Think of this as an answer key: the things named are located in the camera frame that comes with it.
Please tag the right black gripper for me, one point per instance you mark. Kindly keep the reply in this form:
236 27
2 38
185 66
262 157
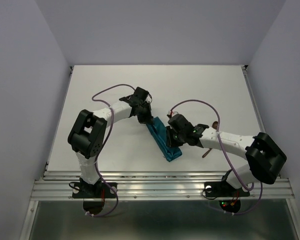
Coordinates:
170 141

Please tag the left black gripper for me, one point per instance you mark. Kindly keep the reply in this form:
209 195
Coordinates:
145 119

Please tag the teal cloth napkin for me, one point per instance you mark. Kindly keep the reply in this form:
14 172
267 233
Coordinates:
158 131

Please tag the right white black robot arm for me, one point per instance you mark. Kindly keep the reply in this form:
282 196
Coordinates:
264 157

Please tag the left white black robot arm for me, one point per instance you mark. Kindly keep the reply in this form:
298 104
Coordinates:
87 136

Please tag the brown wooden fork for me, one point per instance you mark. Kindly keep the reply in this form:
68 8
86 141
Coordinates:
207 152

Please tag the brown wooden spoon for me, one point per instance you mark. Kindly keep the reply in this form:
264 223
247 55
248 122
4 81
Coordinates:
215 125

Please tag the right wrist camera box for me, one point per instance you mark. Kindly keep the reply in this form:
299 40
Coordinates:
179 122

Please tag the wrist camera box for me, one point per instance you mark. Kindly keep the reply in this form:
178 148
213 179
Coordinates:
141 94
179 122

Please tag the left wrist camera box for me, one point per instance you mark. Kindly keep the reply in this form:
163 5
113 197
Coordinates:
141 94

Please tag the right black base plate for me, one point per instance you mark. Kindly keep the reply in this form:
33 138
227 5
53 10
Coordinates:
225 190

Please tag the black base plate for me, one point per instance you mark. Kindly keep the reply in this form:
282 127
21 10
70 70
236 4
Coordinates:
83 190
225 190

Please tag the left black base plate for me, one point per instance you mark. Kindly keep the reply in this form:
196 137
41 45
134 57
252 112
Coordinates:
83 190

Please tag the aluminium frame rail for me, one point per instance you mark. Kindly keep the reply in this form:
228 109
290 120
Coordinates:
132 186

